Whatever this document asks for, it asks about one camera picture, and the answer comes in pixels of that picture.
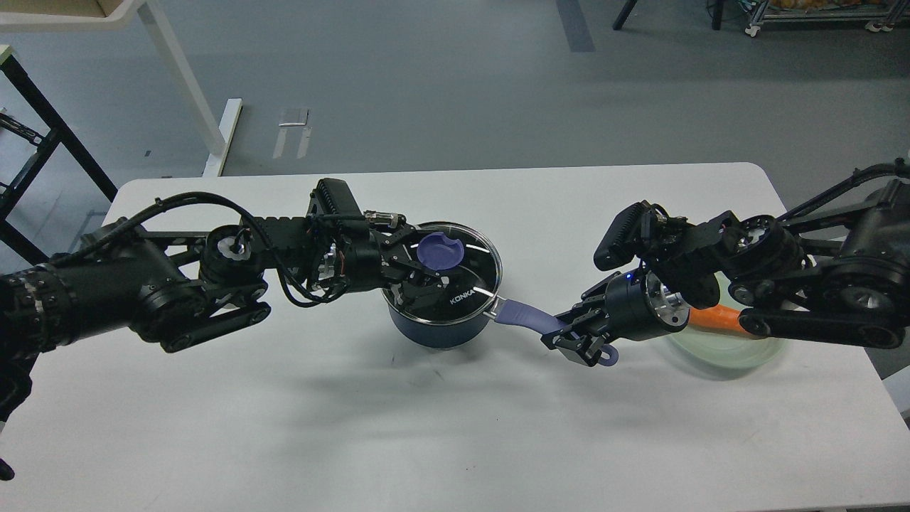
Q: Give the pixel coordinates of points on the glass pot lid purple knob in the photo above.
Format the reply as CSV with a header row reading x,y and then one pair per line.
x,y
474,267

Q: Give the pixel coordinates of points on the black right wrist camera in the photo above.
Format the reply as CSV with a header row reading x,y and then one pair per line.
x,y
630,235

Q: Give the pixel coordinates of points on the metal wheeled cart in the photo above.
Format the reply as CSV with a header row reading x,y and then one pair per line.
x,y
877,16

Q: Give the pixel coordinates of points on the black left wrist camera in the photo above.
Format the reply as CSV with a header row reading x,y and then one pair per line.
x,y
333,205

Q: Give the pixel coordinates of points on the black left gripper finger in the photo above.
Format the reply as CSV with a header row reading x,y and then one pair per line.
x,y
393,250
414,289

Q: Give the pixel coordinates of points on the white desk leg frame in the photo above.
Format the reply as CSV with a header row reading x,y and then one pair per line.
x,y
77,16

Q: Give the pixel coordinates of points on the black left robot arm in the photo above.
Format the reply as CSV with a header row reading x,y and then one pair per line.
x,y
190,268

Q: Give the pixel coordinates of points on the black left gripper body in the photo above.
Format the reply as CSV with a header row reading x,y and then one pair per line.
x,y
347,256

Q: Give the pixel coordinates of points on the pale green glass plate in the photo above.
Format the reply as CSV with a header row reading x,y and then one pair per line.
x,y
732,351

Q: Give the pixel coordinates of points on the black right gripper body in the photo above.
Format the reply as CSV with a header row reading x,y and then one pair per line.
x,y
640,307

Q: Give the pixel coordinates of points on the orange toy carrot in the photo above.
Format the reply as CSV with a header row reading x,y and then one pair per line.
x,y
718,318

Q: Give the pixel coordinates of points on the dark blue pot purple handle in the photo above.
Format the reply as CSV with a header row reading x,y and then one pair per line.
x,y
501,311

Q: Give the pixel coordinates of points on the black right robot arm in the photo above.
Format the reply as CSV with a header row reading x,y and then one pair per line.
x,y
834,269

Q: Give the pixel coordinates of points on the black metal rack frame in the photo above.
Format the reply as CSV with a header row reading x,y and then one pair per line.
x,y
59,135

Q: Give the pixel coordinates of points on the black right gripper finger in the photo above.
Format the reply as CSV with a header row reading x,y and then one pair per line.
x,y
585,349
589,316

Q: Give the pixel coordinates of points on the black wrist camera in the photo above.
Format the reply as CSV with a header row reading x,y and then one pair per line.
x,y
630,235
333,205

